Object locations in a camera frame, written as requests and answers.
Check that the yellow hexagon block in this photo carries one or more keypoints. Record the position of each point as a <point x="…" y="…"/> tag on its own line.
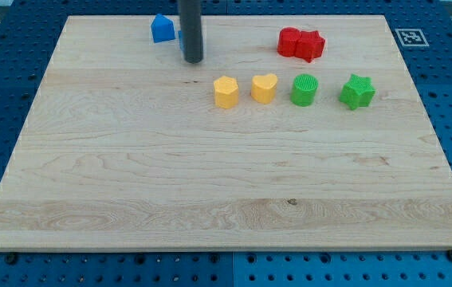
<point x="226" y="92"/>

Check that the yellow heart block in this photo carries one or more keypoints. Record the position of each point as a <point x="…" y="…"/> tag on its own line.
<point x="263" y="88"/>

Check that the light wooden board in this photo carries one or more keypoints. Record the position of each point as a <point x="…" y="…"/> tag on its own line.
<point x="124" y="149"/>

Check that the green cylinder block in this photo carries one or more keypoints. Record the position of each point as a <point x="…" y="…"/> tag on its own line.
<point x="304" y="90"/>

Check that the red cylinder block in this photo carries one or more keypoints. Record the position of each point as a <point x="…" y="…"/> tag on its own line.
<point x="287" y="41"/>

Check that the red star block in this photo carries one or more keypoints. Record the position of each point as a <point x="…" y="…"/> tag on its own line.
<point x="309" y="46"/>

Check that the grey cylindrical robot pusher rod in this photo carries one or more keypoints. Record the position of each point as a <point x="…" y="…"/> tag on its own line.
<point x="191" y="27"/>

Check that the green star block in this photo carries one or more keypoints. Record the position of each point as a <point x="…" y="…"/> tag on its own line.
<point x="357" y="92"/>

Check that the white fiducial marker tag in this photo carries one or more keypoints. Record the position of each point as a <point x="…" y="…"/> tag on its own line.
<point x="411" y="37"/>

